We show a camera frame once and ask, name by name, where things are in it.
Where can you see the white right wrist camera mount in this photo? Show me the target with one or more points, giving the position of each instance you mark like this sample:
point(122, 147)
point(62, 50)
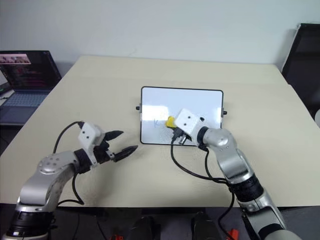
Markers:
point(187, 121)

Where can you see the dark rounded shape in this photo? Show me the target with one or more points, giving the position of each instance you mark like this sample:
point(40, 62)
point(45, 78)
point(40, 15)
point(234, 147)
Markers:
point(205, 226)
point(145, 228)

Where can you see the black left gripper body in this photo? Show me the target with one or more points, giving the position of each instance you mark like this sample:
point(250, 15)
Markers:
point(101, 152)

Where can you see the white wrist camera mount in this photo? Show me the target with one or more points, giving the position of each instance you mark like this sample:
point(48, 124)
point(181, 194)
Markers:
point(88, 137)
point(187, 121)

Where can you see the yellow whiteboard eraser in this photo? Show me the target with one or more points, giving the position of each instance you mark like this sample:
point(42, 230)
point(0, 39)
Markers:
point(170, 122)

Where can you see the open blue laptop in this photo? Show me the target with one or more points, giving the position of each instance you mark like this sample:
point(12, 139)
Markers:
point(23, 82)

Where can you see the small black-framed whiteboard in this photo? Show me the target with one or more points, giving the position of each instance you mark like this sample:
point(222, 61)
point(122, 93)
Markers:
point(160, 105)

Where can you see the small red object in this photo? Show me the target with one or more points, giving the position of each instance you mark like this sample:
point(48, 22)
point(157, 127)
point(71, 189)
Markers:
point(233, 233)
point(116, 237)

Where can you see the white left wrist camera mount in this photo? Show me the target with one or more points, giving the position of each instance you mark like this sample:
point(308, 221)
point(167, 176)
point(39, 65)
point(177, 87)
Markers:
point(88, 137)

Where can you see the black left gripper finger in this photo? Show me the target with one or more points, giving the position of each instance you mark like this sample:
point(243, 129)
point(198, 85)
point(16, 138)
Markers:
point(125, 152)
point(113, 135)

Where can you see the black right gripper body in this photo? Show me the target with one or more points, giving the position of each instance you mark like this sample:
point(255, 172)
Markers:
point(182, 139)

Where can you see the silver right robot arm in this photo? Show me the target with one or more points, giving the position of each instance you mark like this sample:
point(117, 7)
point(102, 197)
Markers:
point(232, 160)

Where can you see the black chair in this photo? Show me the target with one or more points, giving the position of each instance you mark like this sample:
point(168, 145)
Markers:
point(303, 57)

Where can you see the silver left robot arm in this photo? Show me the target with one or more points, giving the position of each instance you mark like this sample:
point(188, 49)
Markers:
point(47, 175)

